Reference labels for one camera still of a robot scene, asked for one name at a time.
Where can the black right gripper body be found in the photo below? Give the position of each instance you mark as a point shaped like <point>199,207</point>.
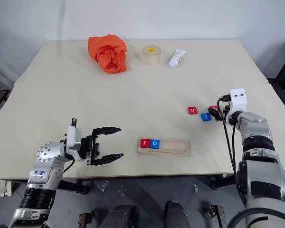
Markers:
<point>226,110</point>

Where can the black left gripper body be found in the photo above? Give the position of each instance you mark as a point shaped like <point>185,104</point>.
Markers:
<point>90,147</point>

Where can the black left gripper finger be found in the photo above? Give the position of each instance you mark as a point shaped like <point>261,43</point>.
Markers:
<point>107,130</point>
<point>109,159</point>

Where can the red letter b block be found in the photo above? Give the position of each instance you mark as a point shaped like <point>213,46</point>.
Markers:
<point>212,108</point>

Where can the red letter o block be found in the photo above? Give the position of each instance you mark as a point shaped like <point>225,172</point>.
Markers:
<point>190,112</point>

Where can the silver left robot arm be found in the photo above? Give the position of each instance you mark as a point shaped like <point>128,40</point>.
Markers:
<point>46,152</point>

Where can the blue letter t block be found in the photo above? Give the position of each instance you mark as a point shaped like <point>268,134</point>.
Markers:
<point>203,118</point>

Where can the red letter r block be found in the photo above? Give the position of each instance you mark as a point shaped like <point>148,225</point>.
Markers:
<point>142,145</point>

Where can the blue letter o block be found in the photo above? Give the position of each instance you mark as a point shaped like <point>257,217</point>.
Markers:
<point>152,145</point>

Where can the wooden letter tray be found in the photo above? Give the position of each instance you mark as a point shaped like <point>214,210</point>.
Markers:
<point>173,148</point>

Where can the crumpled clear plastic scrap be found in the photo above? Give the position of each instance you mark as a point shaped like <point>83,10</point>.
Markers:
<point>101,184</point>

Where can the black table foot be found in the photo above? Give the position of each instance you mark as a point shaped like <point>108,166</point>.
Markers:
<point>73,186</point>
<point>221,181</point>

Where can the white squeeze tube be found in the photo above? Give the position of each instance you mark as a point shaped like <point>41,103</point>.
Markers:
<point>177,58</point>

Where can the crumpled orange cloth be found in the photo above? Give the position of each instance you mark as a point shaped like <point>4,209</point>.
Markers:
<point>109,52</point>

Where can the clear tape roll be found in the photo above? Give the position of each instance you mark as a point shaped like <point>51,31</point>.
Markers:
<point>152,57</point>

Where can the dark rounded shape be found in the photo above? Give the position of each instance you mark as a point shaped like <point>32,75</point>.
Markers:
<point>177,215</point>

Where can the white plastic box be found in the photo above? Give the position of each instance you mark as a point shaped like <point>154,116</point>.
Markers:
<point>0,187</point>

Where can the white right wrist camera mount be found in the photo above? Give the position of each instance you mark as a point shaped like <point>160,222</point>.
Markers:
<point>238,99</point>

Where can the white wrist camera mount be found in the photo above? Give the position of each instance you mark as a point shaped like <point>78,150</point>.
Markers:
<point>238,99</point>
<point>72,140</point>

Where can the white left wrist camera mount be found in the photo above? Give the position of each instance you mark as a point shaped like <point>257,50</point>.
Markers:
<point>72,140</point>

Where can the rusty metal caster frame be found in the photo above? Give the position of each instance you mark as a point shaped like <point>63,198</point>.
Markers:
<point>85,218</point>
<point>218,213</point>

